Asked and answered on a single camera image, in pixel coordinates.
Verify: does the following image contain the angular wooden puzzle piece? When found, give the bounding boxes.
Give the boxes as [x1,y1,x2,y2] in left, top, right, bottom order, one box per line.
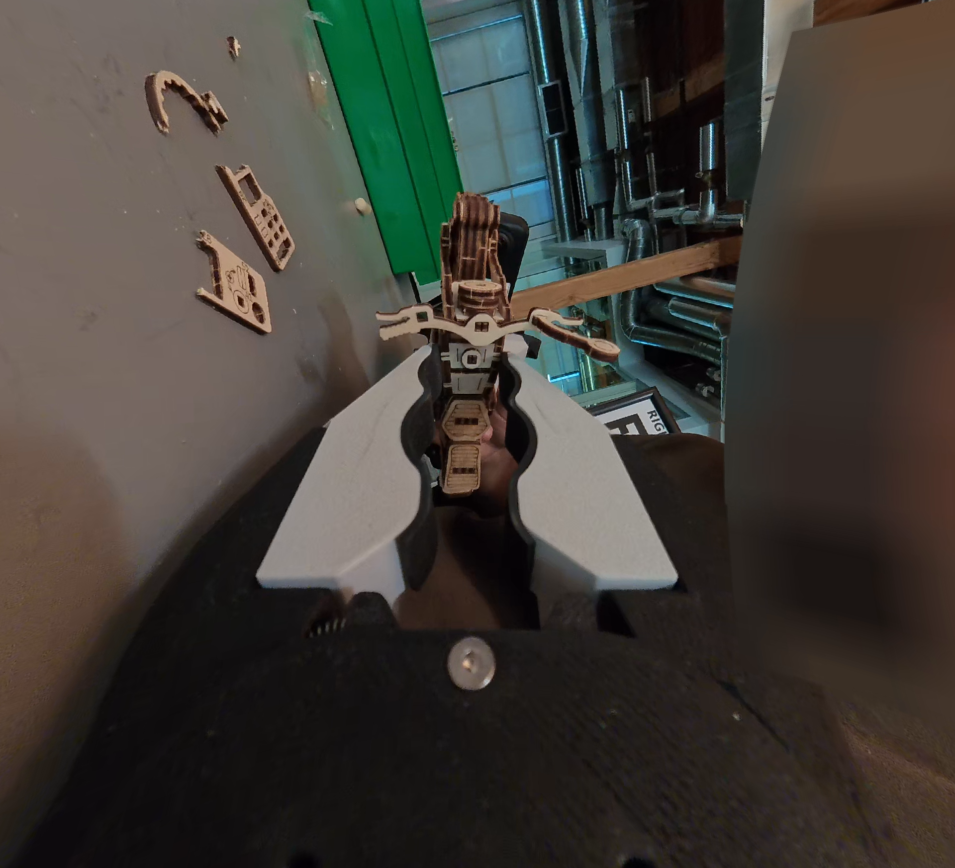
[195,230,274,335]

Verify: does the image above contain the silver ventilation duct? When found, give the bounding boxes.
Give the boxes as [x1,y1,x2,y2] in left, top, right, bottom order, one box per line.
[513,0,598,243]

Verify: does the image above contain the grey desk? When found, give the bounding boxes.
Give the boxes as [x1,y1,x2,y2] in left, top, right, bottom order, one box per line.
[0,0,441,809]

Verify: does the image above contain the flexible silver duct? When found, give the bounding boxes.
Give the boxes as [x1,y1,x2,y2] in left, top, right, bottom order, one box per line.
[619,215,736,368]

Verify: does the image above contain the wooden motorcycle model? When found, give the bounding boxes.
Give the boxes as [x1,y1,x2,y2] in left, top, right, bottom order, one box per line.
[375,191,622,498]

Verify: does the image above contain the wooden beam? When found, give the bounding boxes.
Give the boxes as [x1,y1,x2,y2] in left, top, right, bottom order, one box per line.
[515,236,743,310]

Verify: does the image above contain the curved wooden puzzle piece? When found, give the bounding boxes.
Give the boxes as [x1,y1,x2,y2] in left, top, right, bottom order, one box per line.
[144,70,229,135]

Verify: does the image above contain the green plastic bin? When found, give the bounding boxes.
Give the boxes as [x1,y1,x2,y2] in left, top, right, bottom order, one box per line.
[307,0,464,286]

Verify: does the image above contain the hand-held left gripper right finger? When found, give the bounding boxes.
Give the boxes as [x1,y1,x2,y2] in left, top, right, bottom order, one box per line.
[507,352,680,595]

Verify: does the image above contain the rectangular slotted wooden puzzle piece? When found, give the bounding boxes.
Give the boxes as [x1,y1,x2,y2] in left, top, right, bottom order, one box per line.
[215,165,296,273]

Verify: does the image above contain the large window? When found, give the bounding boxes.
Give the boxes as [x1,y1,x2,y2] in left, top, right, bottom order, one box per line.
[425,14,561,213]

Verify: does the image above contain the metal pipes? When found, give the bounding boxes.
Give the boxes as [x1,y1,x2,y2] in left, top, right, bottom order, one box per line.
[612,78,747,228]

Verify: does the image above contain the black rounded device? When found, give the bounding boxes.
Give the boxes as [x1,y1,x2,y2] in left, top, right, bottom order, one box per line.
[492,210,532,287]

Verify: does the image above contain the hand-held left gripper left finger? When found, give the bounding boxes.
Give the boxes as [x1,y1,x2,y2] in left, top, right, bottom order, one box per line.
[256,348,441,598]

